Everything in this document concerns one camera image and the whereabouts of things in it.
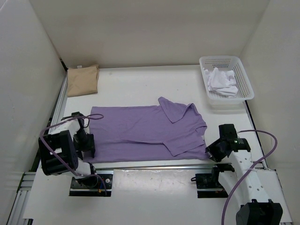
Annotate white plastic basket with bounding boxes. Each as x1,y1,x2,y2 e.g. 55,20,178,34
199,55,255,110

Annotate purple t shirt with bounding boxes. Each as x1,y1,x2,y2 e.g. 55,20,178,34
84,97,208,163

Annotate white crumpled cloth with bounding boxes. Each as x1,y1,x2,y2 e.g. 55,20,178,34
204,67,238,98

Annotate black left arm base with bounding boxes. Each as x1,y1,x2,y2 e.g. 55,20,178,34
69,173,113,197

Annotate aluminium table edge rail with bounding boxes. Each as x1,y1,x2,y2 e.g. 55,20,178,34
7,67,277,225

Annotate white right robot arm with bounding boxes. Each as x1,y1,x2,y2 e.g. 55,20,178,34
205,138,283,225

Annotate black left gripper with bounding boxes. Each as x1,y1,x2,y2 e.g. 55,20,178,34
73,128,95,159

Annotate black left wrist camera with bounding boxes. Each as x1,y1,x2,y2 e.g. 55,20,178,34
61,112,83,121

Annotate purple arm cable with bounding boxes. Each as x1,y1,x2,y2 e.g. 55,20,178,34
221,129,278,225
39,113,108,196

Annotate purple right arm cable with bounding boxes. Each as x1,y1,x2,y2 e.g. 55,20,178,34
221,129,278,225

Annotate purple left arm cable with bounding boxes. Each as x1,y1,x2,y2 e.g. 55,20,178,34
39,113,108,196

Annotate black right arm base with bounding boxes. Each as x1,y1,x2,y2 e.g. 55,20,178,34
191,164,235,199

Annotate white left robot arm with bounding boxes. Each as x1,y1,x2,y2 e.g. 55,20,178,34
38,116,98,188

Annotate beige t shirt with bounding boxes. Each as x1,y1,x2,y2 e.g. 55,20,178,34
67,65,99,97

